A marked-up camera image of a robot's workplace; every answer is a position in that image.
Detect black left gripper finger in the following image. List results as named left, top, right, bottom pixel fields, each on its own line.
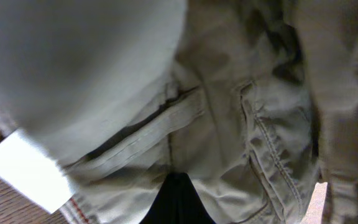
left=140, top=172, right=215, bottom=224

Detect beige shorts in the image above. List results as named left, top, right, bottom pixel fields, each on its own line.
left=0, top=0, right=358, bottom=224

